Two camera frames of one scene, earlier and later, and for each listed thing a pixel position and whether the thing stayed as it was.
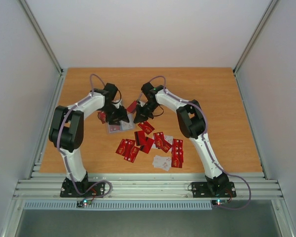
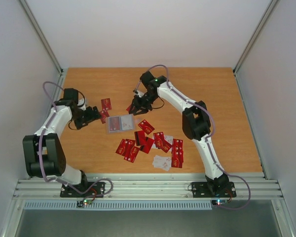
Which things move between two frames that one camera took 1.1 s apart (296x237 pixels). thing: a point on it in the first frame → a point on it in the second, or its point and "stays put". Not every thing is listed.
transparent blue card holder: x=124 y=125 stays put
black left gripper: x=122 y=116 → x=91 y=116
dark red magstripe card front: x=114 y=128 stays put
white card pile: x=126 y=126 stays put
